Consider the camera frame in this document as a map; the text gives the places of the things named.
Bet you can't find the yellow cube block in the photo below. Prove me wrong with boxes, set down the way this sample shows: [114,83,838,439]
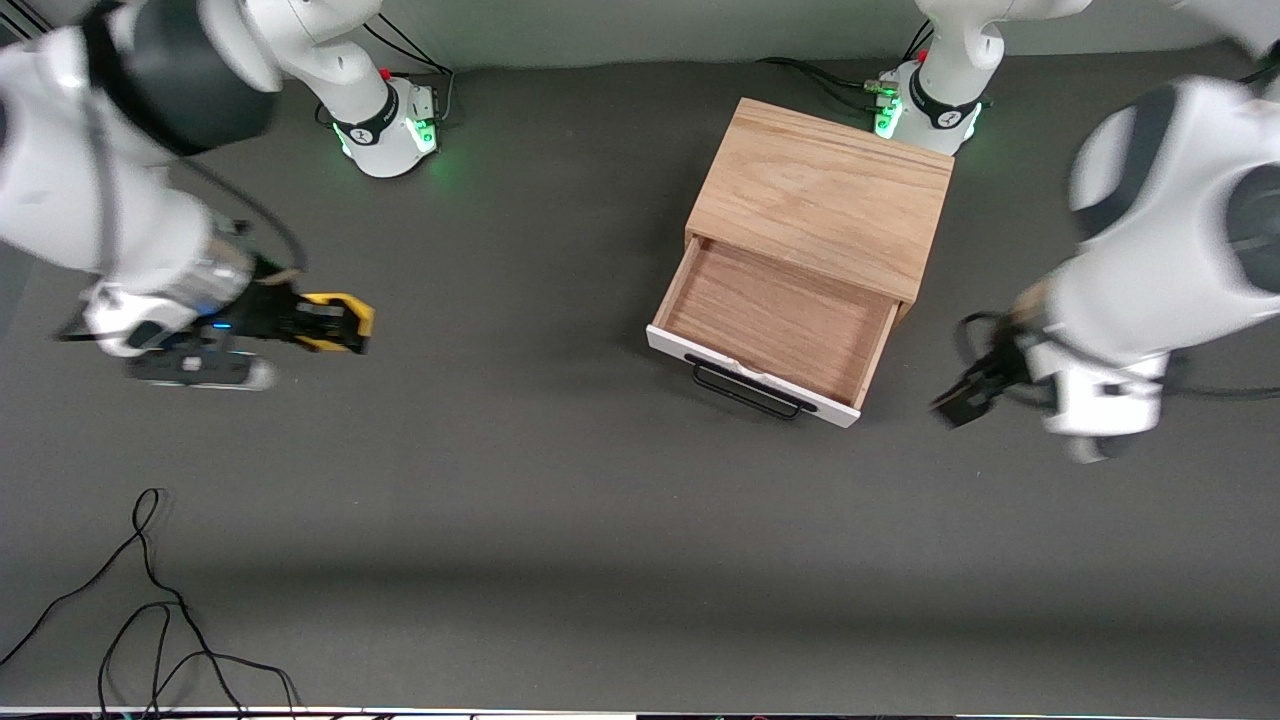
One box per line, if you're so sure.
[298,291,377,354]

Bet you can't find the white-front drawer with black handle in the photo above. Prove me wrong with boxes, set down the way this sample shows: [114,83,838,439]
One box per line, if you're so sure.
[646,235,901,429]

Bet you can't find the wooden drawer cabinet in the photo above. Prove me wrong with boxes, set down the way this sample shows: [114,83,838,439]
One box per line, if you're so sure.
[684,97,955,327]

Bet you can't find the right arm base black cables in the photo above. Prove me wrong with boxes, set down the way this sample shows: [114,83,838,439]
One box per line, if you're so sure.
[315,10,457,131]

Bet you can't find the arm base black cables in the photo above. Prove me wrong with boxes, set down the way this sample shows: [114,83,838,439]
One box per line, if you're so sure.
[315,10,457,131]
[755,20,937,113]

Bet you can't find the thin black loose cable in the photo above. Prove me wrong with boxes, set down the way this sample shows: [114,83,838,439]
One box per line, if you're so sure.
[0,488,301,717]

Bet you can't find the left arm base black cables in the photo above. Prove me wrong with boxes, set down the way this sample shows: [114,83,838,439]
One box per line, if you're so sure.
[755,20,937,113]

